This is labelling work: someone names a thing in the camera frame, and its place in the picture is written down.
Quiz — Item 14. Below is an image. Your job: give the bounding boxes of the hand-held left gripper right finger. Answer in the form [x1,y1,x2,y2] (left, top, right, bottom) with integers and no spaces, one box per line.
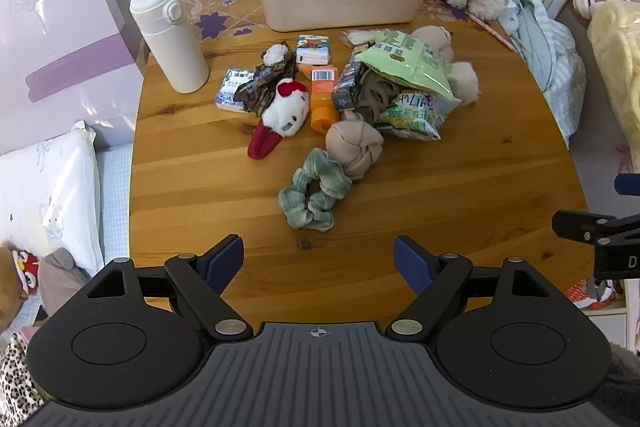
[387,234,553,341]

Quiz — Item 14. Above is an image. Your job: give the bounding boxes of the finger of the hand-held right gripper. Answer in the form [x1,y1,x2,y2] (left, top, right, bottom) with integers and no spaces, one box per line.
[614,173,640,196]
[551,208,640,250]

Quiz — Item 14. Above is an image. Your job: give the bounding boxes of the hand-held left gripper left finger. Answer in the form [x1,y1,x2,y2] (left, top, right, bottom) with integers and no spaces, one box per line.
[87,234,253,342]

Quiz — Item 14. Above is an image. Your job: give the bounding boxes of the green checked scrunchie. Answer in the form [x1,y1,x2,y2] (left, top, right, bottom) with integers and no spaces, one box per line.
[278,148,353,230]

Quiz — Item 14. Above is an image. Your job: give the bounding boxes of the knotted beige socks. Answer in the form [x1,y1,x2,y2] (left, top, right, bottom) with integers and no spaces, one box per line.
[325,119,385,182]

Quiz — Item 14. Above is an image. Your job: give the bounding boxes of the green white snack packet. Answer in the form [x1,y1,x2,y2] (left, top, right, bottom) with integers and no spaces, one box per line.
[377,91,461,142]

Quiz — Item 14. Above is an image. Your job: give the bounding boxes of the white red plush toy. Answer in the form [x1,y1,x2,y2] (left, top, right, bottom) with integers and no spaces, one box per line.
[247,79,311,160]

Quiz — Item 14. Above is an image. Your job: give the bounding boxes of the blue print tissue pack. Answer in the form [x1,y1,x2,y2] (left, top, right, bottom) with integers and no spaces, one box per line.
[216,68,258,112]

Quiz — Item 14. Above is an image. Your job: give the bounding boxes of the brown hair ties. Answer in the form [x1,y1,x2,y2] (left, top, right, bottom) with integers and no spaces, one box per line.
[356,72,398,124]

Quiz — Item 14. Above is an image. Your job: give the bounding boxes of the orange tube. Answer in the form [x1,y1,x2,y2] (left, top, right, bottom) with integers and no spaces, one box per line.
[297,64,338,132]

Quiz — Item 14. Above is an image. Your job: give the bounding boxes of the grey beige plush socks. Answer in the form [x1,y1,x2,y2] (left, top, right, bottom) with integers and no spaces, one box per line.
[412,25,481,104]

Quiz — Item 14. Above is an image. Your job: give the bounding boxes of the dark printed small box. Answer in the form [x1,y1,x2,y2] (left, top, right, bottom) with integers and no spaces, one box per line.
[332,61,370,112]

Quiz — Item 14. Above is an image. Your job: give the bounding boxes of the light green snack packet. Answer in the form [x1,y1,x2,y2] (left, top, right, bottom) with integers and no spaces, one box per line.
[354,31,455,102]

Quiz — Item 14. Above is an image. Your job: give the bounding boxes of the white fluffy hair tie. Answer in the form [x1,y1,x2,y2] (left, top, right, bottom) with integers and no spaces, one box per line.
[263,44,290,68]

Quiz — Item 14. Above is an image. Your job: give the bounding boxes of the cartoon print tissue pack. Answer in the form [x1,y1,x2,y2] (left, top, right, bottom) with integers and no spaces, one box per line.
[295,35,332,68]

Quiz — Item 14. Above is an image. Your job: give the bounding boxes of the clear bag of white items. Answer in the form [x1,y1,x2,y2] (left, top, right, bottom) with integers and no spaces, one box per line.
[342,28,388,52]

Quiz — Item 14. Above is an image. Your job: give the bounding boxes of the yellow fleece blanket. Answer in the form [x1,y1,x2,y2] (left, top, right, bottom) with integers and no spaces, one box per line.
[587,1,640,188]

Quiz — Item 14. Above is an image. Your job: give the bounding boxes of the light blue checked bedsheet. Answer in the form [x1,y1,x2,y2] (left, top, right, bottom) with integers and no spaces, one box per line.
[95,147,133,268]

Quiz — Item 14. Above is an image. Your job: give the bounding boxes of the light blue striped shirt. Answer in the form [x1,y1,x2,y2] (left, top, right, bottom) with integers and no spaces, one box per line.
[500,0,587,140]

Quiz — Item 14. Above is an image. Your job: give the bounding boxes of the grey plush toy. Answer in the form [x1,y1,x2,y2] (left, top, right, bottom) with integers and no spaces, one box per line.
[37,248,91,323]

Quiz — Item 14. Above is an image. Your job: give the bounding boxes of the white pillow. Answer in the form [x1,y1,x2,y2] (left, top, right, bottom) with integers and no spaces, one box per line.
[0,121,103,278]

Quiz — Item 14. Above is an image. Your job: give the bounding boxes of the pink thin tube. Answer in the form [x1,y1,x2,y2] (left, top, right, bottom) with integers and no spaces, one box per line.
[467,11,516,51]

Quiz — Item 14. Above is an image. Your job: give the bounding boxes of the brown red plush toy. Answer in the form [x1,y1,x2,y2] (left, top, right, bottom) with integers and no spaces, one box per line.
[0,242,41,333]

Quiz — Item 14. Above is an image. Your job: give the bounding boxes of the white thermos bottle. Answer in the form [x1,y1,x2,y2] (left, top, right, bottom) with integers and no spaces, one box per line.
[129,0,210,94]

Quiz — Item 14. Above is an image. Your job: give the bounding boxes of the leopard print cloth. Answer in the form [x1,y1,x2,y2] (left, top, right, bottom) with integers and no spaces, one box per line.
[0,332,43,427]

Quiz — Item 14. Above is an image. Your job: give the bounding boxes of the floral table mat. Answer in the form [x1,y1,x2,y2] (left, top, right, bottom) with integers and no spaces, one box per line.
[175,0,516,52]

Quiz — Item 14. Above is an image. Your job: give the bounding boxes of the leaning pink white board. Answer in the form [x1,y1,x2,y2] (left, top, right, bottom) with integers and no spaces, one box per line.
[0,0,151,158]

